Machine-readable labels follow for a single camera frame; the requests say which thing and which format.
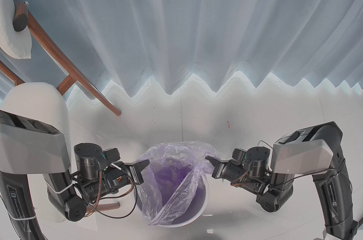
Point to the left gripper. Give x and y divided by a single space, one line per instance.
116 180

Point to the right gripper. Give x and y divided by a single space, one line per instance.
229 171

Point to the purple plastic bag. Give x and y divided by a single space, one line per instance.
181 156

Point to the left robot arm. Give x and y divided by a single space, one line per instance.
31 148

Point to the white trash bin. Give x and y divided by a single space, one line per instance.
198 213

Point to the cream padded wooden chair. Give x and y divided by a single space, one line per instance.
36 102

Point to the pale blue curtain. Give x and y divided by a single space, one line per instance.
198 6

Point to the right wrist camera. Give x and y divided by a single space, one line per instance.
239 155

